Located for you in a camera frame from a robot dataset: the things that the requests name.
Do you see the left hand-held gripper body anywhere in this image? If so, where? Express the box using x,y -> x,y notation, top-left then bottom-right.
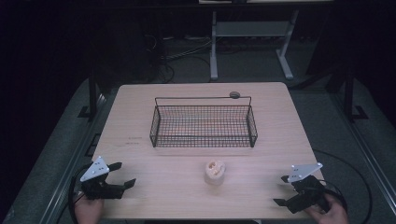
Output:
79,155 -> 126,201

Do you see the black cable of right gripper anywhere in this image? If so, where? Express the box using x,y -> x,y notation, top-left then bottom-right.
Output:
312,148 -> 374,224

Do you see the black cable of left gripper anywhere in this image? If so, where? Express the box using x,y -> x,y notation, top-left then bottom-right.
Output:
67,163 -> 94,224

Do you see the grey metal stand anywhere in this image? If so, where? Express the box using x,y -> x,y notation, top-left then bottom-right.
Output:
209,9 -> 301,82

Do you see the black metal stand post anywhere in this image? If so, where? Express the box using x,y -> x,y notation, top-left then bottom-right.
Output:
341,70 -> 370,123
77,69 -> 105,119

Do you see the bundle of floor cables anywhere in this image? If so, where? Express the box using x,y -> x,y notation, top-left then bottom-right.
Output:
142,33 -> 217,84

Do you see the person's right hand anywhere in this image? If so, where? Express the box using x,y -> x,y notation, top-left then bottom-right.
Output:
304,193 -> 349,224

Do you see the black bracket on rail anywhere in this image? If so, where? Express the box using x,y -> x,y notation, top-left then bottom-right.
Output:
84,133 -> 102,158

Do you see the aluminium frame rail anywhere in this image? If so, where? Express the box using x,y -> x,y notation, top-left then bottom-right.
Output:
39,92 -> 117,224
329,92 -> 396,217

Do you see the beige cup-shaped object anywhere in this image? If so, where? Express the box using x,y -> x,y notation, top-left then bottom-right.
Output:
204,160 -> 227,186

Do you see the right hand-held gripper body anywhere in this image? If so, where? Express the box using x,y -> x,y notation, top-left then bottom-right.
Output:
284,161 -> 332,215

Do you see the person's left hand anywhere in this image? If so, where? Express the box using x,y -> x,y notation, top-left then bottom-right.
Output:
73,191 -> 106,224

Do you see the black wire basket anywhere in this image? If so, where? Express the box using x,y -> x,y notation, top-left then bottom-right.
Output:
148,95 -> 259,149

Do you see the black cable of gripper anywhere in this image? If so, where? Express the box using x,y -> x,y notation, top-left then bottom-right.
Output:
67,163 -> 94,224
312,148 -> 374,224

